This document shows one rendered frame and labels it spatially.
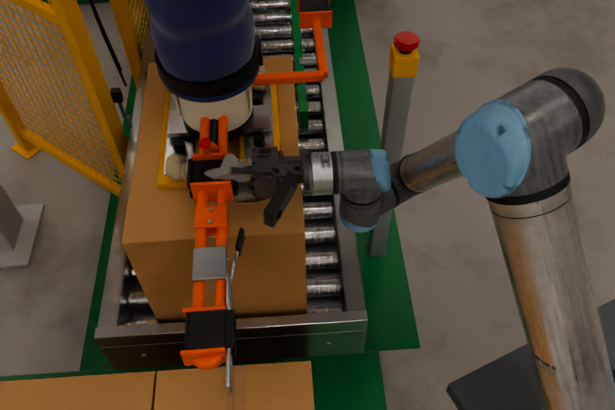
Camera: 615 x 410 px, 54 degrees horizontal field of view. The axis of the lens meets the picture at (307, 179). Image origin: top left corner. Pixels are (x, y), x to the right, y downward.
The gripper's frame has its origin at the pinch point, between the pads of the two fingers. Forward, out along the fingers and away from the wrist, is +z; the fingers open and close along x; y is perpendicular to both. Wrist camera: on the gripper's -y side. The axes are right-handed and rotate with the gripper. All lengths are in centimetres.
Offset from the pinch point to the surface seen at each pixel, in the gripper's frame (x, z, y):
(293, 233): -12.8, -16.1, -4.1
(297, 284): -35.1, -16.8, -4.4
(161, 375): -53, 19, -18
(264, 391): -53, -7, -24
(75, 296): -109, 67, 36
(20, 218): -106, 94, 72
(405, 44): -4, -48, 47
